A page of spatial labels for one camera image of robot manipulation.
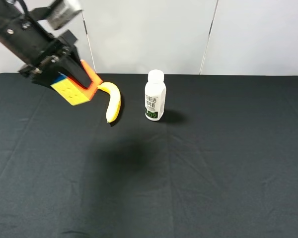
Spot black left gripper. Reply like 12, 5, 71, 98
0, 0, 91, 89

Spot colourful puzzle cube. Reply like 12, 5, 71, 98
51, 59, 103, 106

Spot yellow banana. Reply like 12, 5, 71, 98
98, 82, 121, 123

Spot white milk bottle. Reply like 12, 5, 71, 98
145, 69, 166, 121

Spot black tablecloth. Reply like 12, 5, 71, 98
0, 73, 298, 238

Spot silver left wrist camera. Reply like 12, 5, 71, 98
29, 0, 83, 31

